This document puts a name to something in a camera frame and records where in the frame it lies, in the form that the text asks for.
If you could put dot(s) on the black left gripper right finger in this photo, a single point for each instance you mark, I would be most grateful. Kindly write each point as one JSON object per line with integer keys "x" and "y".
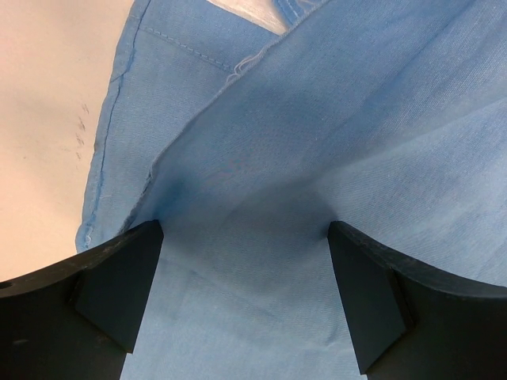
{"x": 410, "y": 320}

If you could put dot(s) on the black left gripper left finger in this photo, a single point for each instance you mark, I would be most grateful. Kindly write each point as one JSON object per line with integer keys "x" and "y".
{"x": 79, "y": 318}

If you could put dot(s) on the light blue long sleeve shirt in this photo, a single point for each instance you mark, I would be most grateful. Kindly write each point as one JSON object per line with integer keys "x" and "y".
{"x": 388, "y": 115}

